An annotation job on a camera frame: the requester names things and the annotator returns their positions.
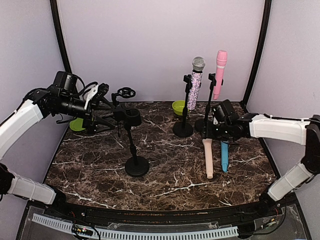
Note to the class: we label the black frame post right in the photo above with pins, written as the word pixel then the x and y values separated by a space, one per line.
pixel 258 53

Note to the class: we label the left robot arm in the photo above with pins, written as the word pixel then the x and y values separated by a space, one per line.
pixel 60 98

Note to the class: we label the white cable duct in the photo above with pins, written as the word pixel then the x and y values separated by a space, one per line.
pixel 98 233

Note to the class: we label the black tripod mic stand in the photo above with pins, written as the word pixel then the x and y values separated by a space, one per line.
pixel 122 96

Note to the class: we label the green bowl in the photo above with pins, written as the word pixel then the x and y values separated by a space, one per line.
pixel 178 107

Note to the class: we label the green plate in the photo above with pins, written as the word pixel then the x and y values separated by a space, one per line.
pixel 76 125

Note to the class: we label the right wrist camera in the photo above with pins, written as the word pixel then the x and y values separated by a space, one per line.
pixel 224 112

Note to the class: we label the black round-base stand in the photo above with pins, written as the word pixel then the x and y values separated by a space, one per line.
pixel 201 122
pixel 136 166
pixel 184 129

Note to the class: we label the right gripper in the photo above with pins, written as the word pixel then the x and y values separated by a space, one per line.
pixel 224 138

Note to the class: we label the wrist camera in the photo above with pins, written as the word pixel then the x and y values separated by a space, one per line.
pixel 95 95
pixel 224 112

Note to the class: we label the black frame post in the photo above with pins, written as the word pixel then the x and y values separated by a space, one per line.
pixel 60 36
pixel 258 53

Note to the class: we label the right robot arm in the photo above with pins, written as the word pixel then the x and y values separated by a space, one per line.
pixel 302 131

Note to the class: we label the beige microphone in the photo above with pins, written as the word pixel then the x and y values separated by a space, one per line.
pixel 209 166

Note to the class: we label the pink microphone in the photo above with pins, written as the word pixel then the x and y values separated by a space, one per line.
pixel 221 61

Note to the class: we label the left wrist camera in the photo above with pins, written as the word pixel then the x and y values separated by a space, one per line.
pixel 95 95

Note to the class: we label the black frame post left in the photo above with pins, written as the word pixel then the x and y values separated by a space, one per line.
pixel 60 36

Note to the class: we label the blue microphone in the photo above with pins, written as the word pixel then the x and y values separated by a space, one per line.
pixel 224 156

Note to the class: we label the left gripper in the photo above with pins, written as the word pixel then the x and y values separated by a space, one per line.
pixel 91 124

